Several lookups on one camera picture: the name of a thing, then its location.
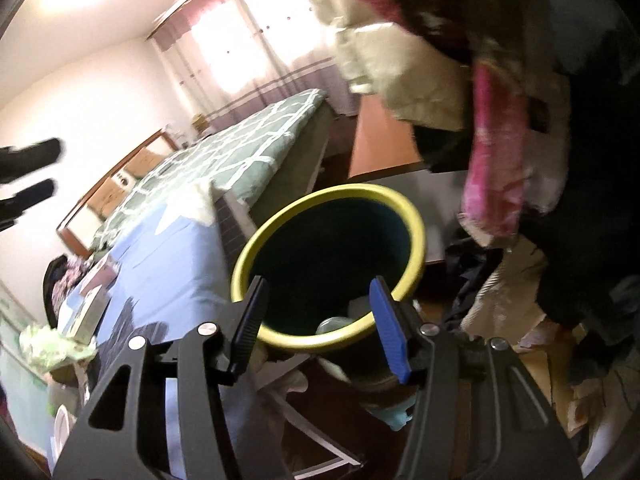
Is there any grey bed base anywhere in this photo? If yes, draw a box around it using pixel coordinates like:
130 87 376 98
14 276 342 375
212 105 337 261

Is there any beige garment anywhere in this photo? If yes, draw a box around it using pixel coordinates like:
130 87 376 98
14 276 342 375
520 35 572 212

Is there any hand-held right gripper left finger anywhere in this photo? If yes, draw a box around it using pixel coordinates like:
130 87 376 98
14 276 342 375
52 275 271 480

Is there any cream puffer jacket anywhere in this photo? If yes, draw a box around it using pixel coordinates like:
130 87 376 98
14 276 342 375
295 0 476 132

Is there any yellow-rimmed dark bin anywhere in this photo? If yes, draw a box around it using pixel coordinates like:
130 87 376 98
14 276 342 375
230 183 427 433

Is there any white metal frame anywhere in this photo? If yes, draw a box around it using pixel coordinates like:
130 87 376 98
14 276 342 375
279 394 367 467

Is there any orange-brown wooden board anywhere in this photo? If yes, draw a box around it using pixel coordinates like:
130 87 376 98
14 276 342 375
347 95 432 181

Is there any blue star-print blanket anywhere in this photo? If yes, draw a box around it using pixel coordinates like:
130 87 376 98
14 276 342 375
50 182 261 461

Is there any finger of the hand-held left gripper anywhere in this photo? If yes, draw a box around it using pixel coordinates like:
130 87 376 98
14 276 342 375
0 178 56 233
0 137 67 184

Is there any maroon book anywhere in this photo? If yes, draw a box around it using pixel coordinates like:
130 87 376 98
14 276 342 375
80 259 119 297

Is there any green white wrapper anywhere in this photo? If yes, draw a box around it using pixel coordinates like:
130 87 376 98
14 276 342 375
19 324 99 367

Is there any pink and white curtain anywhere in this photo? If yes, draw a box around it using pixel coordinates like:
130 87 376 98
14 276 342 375
150 0 362 130

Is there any pile of hanging clothes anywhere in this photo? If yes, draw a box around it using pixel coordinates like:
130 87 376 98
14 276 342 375
414 0 640 386

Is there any wooden bed headboard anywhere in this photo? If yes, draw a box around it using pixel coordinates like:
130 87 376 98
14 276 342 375
56 129 179 253

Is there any bed with green patterned cover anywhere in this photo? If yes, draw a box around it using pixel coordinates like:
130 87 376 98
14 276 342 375
90 88 326 253

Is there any grey round lid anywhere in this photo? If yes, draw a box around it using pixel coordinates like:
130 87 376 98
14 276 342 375
316 316 353 337

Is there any white plastic bag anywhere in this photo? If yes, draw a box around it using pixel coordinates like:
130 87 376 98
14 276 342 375
249 344 309 397

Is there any pink cloth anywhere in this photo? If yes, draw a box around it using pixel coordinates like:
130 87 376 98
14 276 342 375
459 57 532 239

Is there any white tissue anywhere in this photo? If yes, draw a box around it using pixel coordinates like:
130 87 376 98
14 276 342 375
345 295 375 322

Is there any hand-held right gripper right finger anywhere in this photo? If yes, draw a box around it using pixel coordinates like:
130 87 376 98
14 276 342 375
369 276 583 480

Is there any dark floral cloth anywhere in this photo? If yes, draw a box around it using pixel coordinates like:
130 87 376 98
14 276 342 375
44 254 97 327

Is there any brown pillow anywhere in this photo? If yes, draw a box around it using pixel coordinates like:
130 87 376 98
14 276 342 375
125 147 167 179

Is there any white green-print box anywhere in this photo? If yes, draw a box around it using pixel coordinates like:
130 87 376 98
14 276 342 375
57 289 112 342

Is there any dark blue clothing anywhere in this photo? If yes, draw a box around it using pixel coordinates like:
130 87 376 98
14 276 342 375
444 244 502 322

